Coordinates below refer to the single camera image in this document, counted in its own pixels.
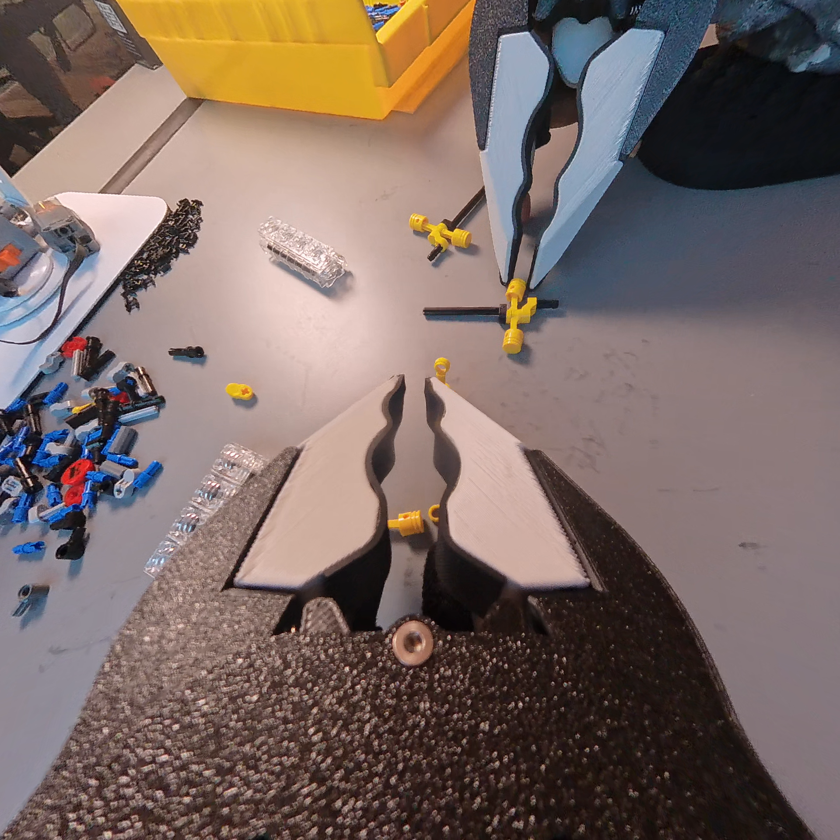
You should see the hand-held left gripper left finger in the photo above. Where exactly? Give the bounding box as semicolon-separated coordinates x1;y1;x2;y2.
233;374;408;632

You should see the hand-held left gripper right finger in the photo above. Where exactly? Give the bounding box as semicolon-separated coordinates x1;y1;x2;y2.
423;376;589;632

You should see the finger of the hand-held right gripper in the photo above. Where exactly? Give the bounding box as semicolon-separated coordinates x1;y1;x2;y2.
481;29;555;283
530;29;665;290

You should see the black axle with yellow pistons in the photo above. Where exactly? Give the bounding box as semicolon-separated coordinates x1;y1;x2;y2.
408;185;487;264
423;278;560;356

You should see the grey desk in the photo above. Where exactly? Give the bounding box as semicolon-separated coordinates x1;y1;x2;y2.
0;56;840;840

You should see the clear cylinder block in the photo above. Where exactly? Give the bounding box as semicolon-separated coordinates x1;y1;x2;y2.
257;215;349;288
142;441;265;580

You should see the group of blue pins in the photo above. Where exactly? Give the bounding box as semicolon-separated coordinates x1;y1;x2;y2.
364;0;429;32

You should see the pile of mixed small bricks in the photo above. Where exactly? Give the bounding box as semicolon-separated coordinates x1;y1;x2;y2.
0;335;165;562

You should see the yellow plastic bin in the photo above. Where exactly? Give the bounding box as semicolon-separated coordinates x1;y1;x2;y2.
117;0;477;121

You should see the dark grey small connector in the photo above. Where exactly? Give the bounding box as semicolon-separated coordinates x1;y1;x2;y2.
11;582;51;618

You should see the pile of black pins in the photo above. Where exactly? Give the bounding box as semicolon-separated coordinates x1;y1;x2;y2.
119;196;205;313

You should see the white book stand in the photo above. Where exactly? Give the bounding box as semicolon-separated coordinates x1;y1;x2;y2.
0;164;169;411

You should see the grey toy motor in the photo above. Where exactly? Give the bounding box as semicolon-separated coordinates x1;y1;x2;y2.
31;199;101;257

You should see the black toy engine box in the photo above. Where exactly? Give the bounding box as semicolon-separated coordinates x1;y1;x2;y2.
85;0;164;72

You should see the grey battery box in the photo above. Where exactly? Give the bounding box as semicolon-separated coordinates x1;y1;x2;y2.
0;209;50;298

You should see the black motor cable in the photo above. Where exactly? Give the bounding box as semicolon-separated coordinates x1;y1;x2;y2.
0;239;89;347

